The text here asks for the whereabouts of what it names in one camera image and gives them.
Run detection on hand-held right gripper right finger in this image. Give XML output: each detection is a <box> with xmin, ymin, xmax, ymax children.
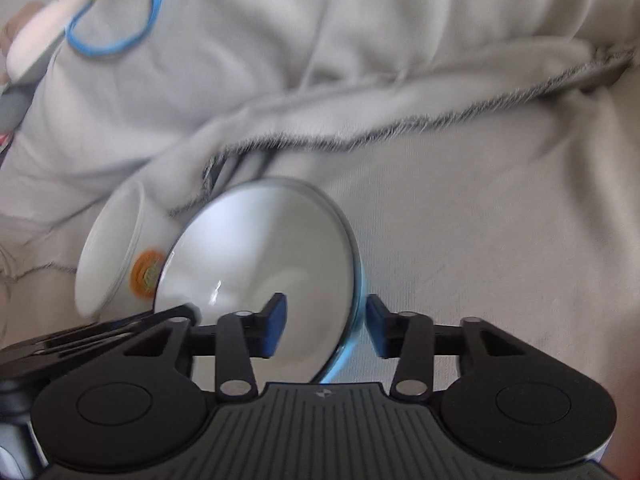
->
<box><xmin>365</xmin><ymin>294</ymin><xmax>537</xmax><ymax>404</ymax></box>

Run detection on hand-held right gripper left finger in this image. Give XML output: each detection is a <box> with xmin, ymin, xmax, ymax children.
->
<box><xmin>124</xmin><ymin>292</ymin><xmax>289</xmax><ymax>404</ymax></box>

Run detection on blue plate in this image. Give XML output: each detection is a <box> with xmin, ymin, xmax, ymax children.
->
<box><xmin>152</xmin><ymin>177</ymin><xmax>368</xmax><ymax>386</ymax></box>

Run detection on white bowl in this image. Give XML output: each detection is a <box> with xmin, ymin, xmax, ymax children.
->
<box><xmin>75</xmin><ymin>180</ymin><xmax>183</xmax><ymax>319</ymax></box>

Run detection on beige bed sheet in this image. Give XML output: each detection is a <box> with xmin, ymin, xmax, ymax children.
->
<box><xmin>0</xmin><ymin>77</ymin><xmax>640</xmax><ymax>466</ymax></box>

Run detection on grey cloth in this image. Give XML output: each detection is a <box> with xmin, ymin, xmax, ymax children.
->
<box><xmin>0</xmin><ymin>80</ymin><xmax>40</xmax><ymax>132</ymax></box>

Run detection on light grey fringed blanket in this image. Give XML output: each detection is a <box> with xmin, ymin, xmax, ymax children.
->
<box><xmin>0</xmin><ymin>0</ymin><xmax>640</xmax><ymax>281</ymax></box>

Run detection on white cloth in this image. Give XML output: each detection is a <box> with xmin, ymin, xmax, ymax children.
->
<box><xmin>0</xmin><ymin>0</ymin><xmax>93</xmax><ymax>88</ymax></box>

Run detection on blue cord loop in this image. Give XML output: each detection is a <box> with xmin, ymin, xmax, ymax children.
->
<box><xmin>66</xmin><ymin>0</ymin><xmax>165</xmax><ymax>57</ymax></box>

